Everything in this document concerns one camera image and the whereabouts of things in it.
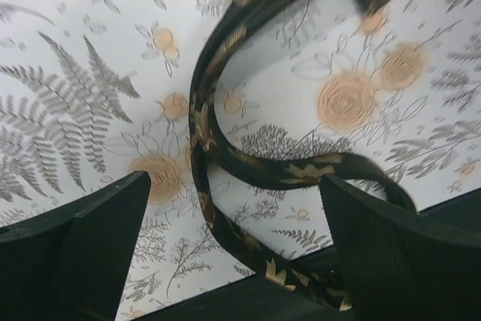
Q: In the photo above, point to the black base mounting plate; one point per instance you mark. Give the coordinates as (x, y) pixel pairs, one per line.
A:
(254, 299)

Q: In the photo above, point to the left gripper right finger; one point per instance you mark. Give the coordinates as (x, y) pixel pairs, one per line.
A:
(404, 265)

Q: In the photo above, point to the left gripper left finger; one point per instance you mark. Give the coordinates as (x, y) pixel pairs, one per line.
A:
(71, 263)

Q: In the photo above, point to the floral patterned table mat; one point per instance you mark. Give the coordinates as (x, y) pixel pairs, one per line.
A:
(93, 90)

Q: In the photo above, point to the black gold floral tie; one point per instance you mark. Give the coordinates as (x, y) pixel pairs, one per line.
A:
(208, 145)

